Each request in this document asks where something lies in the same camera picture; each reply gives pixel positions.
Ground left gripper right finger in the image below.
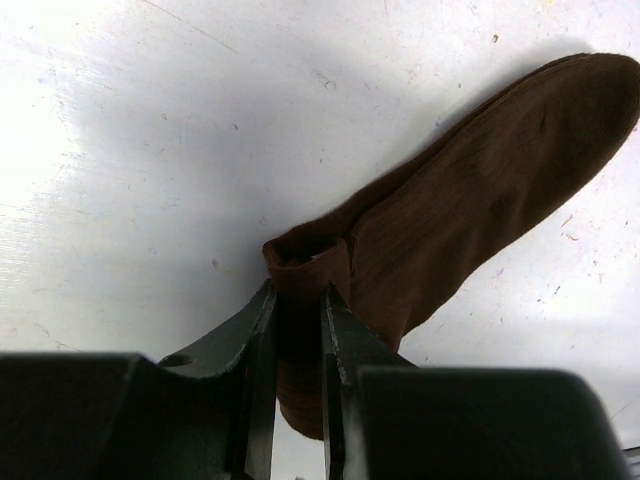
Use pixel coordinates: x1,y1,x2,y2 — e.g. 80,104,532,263
320,287,630,479

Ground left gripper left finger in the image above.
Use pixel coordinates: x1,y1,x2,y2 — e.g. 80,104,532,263
1,282,277,479

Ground brown striped-cuff sock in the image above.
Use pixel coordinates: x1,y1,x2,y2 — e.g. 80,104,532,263
262,53,639,440

